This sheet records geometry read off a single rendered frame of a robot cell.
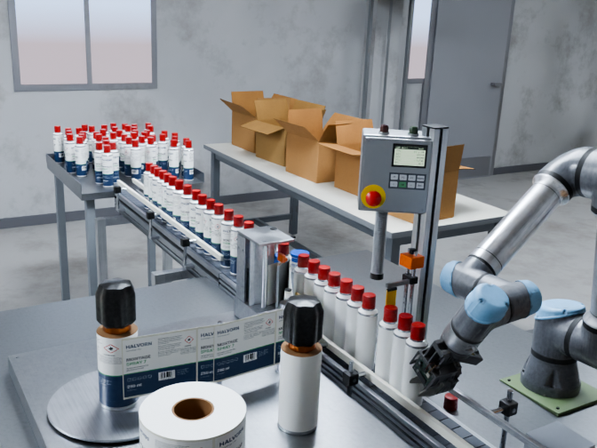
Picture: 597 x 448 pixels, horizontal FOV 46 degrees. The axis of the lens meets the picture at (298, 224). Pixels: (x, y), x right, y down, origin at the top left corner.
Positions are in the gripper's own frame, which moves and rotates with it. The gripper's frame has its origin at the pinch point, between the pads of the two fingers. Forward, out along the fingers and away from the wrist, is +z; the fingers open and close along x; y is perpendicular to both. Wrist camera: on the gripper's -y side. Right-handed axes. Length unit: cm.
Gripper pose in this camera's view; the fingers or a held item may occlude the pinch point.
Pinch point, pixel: (425, 390)
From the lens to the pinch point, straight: 167.8
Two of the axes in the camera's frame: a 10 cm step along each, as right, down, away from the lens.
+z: -2.9, 6.9, 6.6
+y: -8.6, 1.2, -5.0
